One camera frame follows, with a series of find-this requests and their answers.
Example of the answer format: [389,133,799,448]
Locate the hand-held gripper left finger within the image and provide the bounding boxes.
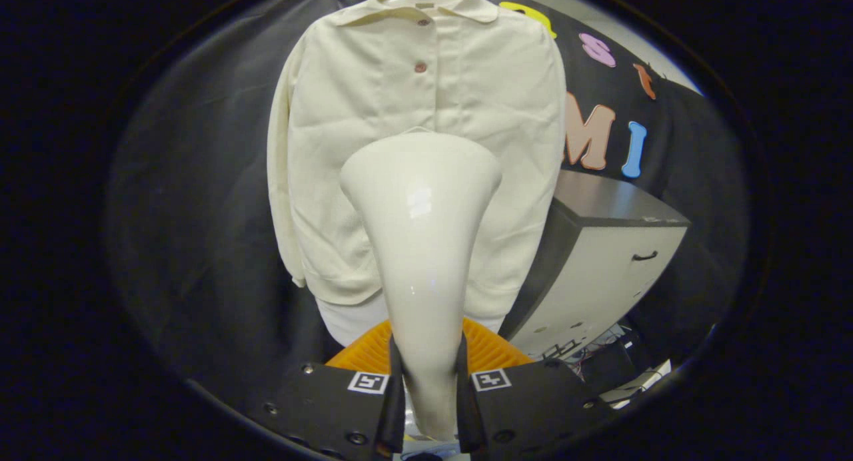
[257,318,407,459]

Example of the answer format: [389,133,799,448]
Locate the black box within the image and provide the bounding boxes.
[580,338,640,395]

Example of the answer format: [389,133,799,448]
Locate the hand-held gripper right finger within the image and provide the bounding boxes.
[455,316,617,456]

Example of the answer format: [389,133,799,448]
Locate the cream button shirt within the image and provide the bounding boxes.
[267,0,567,318]

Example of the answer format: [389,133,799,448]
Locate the floor cables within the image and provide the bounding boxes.
[543,324,630,376]

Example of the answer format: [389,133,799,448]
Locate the grey cabinet with dark top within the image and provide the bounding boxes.
[498,170,690,360]

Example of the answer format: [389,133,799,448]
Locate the white garment steamer nozzle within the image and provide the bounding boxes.
[340,131,502,442]

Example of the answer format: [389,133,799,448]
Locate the white box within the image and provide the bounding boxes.
[600,360,672,408]

